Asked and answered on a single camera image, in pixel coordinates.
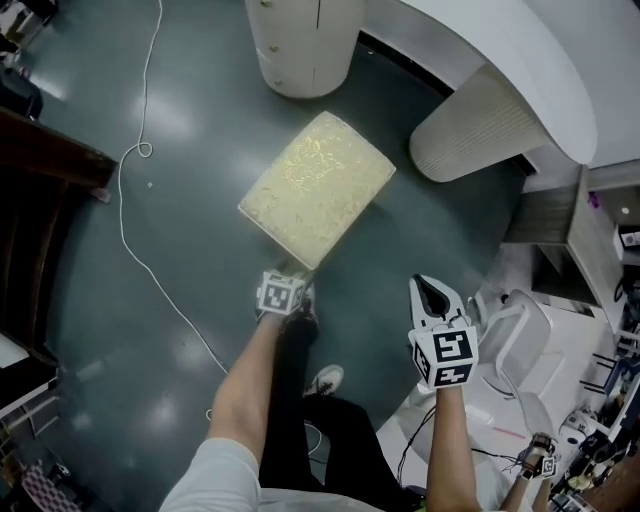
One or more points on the person's right forearm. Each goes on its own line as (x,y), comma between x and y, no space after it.
(450,450)

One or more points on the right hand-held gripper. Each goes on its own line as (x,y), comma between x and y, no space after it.
(450,355)

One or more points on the dark wooden cabinet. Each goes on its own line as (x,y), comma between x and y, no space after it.
(35,210)

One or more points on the white round drawer cabinet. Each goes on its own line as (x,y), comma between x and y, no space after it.
(300,45)

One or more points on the small purple object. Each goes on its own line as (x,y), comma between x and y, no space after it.
(594,200)

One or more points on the cream gold patterned stool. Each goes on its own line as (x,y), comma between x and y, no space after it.
(312,200)

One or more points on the person's white shirt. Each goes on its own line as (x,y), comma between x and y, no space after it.
(215,480)

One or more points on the white plastic chair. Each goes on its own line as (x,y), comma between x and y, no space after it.
(520,345)

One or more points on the person's left forearm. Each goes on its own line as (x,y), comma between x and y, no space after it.
(250,380)

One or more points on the person's right sneaker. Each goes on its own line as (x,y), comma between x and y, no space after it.
(325,379)

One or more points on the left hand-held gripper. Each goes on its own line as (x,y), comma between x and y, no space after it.
(279,295)

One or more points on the another person's forearm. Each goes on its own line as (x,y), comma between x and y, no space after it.
(512,497)

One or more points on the person's left sneaker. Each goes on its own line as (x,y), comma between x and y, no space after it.
(309,306)

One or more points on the person's sneaker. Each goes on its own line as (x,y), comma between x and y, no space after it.
(309,306)
(325,379)

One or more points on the grey wood-grain desk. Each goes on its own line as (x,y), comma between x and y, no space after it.
(590,245)

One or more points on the person's black trousers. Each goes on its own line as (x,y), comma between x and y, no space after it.
(287,430)

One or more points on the checkered cloth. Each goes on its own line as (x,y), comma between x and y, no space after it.
(42,490)

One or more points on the white table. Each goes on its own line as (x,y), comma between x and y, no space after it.
(530,55)

